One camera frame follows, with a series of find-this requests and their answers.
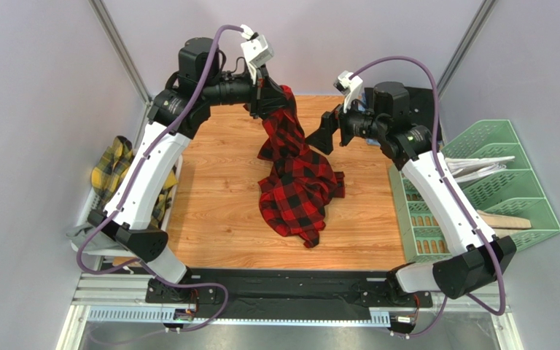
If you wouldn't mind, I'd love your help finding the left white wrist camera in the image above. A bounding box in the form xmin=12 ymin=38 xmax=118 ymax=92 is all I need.
xmin=240 ymin=24 xmax=274 ymax=83

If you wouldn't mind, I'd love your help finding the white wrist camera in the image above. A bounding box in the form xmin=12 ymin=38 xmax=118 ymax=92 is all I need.
xmin=333 ymin=71 xmax=363 ymax=113
xmin=240 ymin=24 xmax=274 ymax=83

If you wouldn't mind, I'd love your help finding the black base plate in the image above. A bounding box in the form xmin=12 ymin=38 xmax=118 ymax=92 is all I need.
xmin=98 ymin=262 xmax=485 ymax=322

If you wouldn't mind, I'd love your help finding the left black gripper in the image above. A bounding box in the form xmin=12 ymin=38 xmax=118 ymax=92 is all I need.
xmin=201 ymin=62 xmax=293 ymax=120

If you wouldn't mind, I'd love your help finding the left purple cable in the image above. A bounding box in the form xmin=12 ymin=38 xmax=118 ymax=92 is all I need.
xmin=76 ymin=24 xmax=254 ymax=346

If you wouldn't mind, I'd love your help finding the green file organizer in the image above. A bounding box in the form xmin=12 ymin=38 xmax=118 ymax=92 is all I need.
xmin=388 ymin=120 xmax=560 ymax=263

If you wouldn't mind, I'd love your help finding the yellow plaid shirt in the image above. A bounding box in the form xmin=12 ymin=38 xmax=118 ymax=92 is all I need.
xmin=90 ymin=136 xmax=179 ymax=228

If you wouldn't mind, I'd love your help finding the red black plaid shirt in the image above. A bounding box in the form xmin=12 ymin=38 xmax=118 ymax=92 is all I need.
xmin=257 ymin=85 xmax=345 ymax=249

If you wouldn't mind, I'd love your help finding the right aluminium corner post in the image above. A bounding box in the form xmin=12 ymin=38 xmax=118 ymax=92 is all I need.
xmin=437 ymin=0 xmax=499 ymax=98

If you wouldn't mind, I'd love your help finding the folded black shirt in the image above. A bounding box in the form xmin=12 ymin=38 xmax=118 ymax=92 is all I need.
xmin=362 ymin=86 xmax=434 ymax=146

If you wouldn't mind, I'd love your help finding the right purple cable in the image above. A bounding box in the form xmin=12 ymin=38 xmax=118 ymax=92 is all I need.
xmin=350 ymin=55 xmax=508 ymax=339

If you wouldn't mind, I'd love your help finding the aluminium rail frame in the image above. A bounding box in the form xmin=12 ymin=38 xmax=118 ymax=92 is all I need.
xmin=56 ymin=271 xmax=524 ymax=350

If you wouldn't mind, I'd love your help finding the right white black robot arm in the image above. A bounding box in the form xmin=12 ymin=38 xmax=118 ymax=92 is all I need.
xmin=306 ymin=82 xmax=517 ymax=299

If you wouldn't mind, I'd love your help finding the white plastic basket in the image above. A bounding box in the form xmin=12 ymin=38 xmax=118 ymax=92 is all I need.
xmin=70 ymin=148 xmax=184 ymax=257

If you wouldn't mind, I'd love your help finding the aluminium corner post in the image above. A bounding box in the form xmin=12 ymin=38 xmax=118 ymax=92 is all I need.
xmin=88 ymin=0 xmax=152 ymax=105
xmin=437 ymin=0 xmax=499 ymax=98

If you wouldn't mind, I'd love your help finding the purple cable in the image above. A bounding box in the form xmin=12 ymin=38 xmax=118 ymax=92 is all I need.
xmin=76 ymin=24 xmax=254 ymax=346
xmin=350 ymin=55 xmax=508 ymax=339

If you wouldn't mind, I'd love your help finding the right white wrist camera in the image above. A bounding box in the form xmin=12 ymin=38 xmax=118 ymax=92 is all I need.
xmin=333 ymin=71 xmax=363 ymax=113

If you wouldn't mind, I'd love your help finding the left aluminium corner post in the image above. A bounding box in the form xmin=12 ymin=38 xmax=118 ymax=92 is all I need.
xmin=88 ymin=0 xmax=152 ymax=105

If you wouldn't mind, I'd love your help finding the grey shirt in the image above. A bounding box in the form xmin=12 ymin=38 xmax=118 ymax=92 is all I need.
xmin=65 ymin=223 xmax=117 ymax=254

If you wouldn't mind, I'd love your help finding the wooden block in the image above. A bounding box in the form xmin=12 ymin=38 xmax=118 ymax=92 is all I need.
xmin=477 ymin=211 xmax=532 ymax=238

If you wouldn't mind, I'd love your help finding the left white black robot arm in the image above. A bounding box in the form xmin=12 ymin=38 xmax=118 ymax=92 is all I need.
xmin=87 ymin=33 xmax=291 ymax=288

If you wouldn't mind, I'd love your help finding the white paper stack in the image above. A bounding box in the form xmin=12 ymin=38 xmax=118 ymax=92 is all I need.
xmin=445 ymin=155 xmax=516 ymax=184

